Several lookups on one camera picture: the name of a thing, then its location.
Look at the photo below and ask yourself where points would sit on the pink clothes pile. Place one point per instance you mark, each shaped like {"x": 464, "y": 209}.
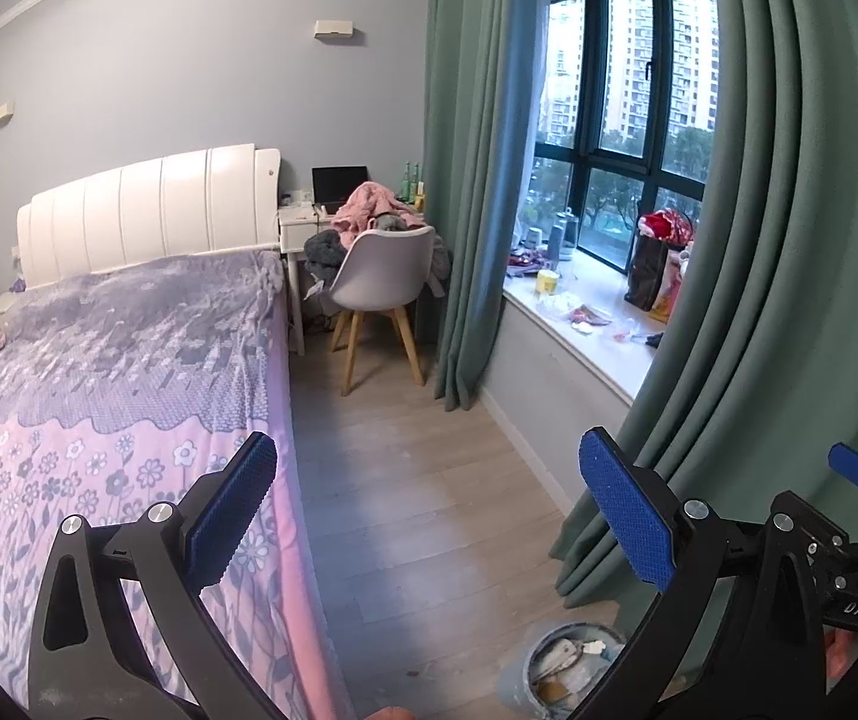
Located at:
{"x": 369, "y": 206}

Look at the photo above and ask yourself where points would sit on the green glass bottle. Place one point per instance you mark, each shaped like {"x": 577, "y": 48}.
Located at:
{"x": 406, "y": 181}
{"x": 416, "y": 181}

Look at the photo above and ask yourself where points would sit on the white chair with wooden legs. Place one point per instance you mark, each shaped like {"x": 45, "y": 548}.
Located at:
{"x": 380, "y": 270}

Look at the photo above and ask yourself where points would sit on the white wall lamp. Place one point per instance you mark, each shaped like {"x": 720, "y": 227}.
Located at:
{"x": 0, "y": 112}
{"x": 335, "y": 30}

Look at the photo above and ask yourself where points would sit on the black window frame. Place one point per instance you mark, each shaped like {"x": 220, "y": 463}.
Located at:
{"x": 595, "y": 75}

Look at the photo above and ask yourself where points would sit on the white desk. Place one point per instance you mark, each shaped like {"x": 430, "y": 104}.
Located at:
{"x": 298, "y": 229}

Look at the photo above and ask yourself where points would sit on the dark plaid shopping bag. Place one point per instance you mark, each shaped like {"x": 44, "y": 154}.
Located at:
{"x": 646, "y": 270}

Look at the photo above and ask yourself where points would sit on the narrow green curtain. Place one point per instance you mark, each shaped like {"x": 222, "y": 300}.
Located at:
{"x": 466, "y": 165}

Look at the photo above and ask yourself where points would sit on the wide green curtain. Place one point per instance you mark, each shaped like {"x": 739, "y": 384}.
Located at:
{"x": 774, "y": 240}

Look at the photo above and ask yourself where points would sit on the purple floral bed blanket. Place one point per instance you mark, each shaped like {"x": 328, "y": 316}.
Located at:
{"x": 99, "y": 360}

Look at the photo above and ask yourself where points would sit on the red clothing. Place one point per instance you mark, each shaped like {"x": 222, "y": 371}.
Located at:
{"x": 665, "y": 225}

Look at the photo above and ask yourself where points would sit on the yellow lidded cup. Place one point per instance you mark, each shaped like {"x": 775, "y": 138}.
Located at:
{"x": 547, "y": 283}

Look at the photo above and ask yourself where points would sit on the steel electric kettle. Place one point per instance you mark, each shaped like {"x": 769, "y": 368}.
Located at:
{"x": 562, "y": 236}

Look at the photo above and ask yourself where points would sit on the grey waste bin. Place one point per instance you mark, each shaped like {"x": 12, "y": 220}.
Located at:
{"x": 534, "y": 679}

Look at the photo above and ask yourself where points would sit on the dark grey garment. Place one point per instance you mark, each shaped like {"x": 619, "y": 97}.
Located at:
{"x": 438, "y": 262}

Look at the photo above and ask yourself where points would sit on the black laptop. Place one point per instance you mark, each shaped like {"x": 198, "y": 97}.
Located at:
{"x": 339, "y": 184}

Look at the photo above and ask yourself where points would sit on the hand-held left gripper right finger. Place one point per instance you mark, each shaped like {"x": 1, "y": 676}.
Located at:
{"x": 624, "y": 510}

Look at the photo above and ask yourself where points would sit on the white bed headboard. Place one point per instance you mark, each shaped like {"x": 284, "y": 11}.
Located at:
{"x": 136, "y": 210}

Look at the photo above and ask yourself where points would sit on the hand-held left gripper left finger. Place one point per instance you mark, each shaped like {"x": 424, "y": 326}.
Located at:
{"x": 230, "y": 510}

